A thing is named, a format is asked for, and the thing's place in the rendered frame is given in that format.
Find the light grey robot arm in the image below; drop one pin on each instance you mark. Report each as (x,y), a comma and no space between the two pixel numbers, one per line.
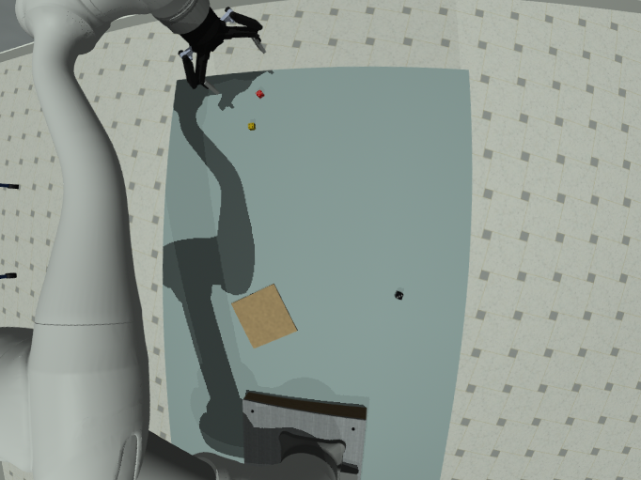
(74,392)

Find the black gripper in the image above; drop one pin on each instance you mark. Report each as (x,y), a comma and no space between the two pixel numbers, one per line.
(202,36)

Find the tan mat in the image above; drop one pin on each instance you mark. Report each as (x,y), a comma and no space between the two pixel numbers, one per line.
(264,316)

